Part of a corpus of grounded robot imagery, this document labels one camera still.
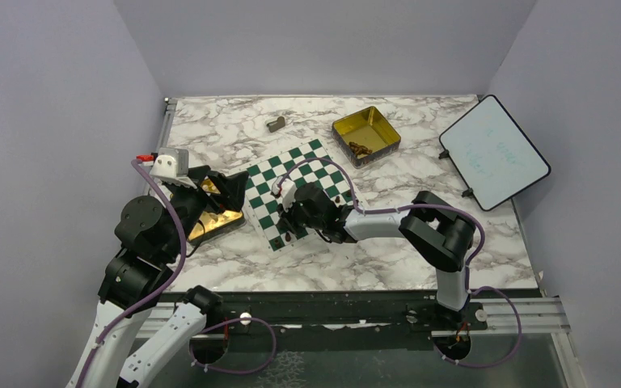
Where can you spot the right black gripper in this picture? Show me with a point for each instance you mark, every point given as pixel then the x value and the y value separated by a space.
pixel 285 218

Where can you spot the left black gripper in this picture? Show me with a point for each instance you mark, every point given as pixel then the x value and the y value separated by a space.
pixel 232 188

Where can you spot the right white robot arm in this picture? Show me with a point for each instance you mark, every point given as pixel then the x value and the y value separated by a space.
pixel 440 233

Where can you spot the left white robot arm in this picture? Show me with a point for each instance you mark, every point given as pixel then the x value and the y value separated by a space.
pixel 153 232

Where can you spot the gold tin with white pieces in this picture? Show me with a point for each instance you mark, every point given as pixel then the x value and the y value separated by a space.
pixel 210 225

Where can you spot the gold tin with dark pieces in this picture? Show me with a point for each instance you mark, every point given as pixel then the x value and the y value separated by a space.
pixel 367 127

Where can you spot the small grey tan clip device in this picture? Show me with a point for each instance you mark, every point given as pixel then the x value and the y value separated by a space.
pixel 276 124

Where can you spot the small whiteboard tablet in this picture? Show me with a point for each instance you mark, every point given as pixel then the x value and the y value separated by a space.
pixel 494 157

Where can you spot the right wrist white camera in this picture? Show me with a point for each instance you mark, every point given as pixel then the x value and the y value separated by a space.
pixel 284 190

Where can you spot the wrist white camera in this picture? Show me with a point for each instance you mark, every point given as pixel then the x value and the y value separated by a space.
pixel 284 190
pixel 169 165

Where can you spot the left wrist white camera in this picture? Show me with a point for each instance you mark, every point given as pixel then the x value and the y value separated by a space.
pixel 169 165

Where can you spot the black metal base frame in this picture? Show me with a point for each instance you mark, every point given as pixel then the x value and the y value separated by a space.
pixel 377 320

